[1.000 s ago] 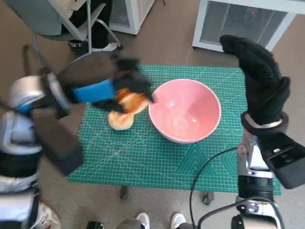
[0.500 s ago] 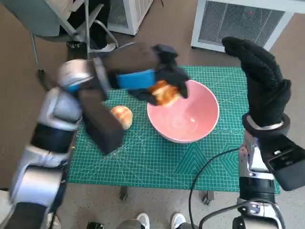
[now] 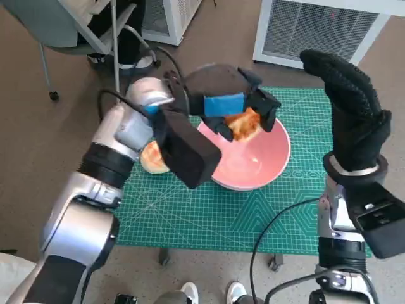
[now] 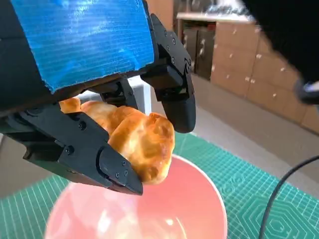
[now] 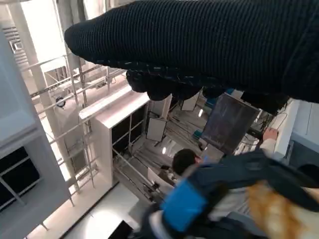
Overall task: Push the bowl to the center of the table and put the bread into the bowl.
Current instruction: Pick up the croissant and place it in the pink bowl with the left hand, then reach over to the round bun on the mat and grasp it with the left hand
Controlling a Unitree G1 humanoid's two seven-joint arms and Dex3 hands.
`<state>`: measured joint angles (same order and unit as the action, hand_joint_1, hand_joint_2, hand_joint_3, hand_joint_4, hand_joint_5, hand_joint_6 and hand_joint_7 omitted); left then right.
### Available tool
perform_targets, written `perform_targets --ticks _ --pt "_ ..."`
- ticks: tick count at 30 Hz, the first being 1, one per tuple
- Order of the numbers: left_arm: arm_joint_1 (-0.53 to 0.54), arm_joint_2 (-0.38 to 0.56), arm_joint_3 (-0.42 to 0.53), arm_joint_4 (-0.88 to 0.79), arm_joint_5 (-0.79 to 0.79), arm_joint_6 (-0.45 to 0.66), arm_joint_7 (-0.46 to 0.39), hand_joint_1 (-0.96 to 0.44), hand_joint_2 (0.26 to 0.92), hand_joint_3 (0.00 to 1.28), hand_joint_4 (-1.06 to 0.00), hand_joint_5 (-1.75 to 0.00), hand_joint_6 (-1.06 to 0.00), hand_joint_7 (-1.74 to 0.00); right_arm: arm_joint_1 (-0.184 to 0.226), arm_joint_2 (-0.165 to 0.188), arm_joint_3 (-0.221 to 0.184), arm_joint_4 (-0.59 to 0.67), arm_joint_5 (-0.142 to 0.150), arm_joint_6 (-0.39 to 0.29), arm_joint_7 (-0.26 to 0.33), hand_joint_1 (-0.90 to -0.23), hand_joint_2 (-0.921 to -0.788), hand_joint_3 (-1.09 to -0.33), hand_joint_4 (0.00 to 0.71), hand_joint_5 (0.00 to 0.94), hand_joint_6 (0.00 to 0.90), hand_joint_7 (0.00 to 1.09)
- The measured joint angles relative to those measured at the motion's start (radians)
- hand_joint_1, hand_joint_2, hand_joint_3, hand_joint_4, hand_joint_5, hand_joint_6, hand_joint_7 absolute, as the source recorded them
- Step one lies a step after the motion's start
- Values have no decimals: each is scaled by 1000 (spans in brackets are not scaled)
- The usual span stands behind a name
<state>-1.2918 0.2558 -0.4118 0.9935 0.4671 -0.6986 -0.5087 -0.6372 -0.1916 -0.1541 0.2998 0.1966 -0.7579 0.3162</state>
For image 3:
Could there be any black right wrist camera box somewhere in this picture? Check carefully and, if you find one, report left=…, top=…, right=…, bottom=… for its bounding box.
left=347, top=182, right=405, bottom=260

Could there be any small white grilled cabinet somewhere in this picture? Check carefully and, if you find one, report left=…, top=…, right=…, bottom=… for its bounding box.
left=140, top=0, right=203, bottom=46

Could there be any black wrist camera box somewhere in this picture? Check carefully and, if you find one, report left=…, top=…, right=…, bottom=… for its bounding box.
left=153, top=109, right=222, bottom=190
left=347, top=182, right=405, bottom=260

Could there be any round pale bread bun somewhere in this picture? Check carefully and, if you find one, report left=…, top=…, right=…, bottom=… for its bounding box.
left=140, top=141, right=170, bottom=174

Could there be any small black device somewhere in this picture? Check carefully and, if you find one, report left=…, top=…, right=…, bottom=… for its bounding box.
left=113, top=293, right=140, bottom=304

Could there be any large white grilled cabinet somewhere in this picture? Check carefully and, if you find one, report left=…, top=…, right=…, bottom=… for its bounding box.
left=252, top=0, right=390, bottom=69

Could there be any long striped golden bread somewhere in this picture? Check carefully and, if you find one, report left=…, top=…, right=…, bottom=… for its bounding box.
left=224, top=106, right=262, bottom=142

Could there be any person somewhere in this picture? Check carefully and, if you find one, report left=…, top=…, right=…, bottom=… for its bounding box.
left=156, top=281, right=263, bottom=304
left=77, top=0, right=154, bottom=70
left=0, top=251, right=39, bottom=304

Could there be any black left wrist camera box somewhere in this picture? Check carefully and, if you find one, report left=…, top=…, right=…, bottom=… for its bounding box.
left=153, top=109, right=222, bottom=190

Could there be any pink bowl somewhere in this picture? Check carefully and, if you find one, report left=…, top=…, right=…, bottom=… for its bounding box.
left=196, top=117, right=292, bottom=191

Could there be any green cutting mat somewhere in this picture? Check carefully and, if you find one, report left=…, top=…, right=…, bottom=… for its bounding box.
left=113, top=87, right=373, bottom=258

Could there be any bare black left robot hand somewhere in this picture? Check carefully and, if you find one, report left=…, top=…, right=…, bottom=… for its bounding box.
left=184, top=63, right=282, bottom=143

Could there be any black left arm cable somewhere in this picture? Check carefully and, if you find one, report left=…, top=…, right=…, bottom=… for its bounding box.
left=97, top=46, right=184, bottom=120

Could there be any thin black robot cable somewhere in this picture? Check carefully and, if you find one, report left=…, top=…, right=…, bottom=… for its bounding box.
left=249, top=198, right=322, bottom=304

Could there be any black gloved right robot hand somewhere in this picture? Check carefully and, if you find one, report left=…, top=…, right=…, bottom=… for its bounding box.
left=299, top=49, right=392, bottom=174

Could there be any grey office chair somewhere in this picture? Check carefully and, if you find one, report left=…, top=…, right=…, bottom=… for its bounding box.
left=6, top=0, right=159, bottom=102

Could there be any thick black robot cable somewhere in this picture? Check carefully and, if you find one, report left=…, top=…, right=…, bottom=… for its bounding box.
left=264, top=265, right=376, bottom=304

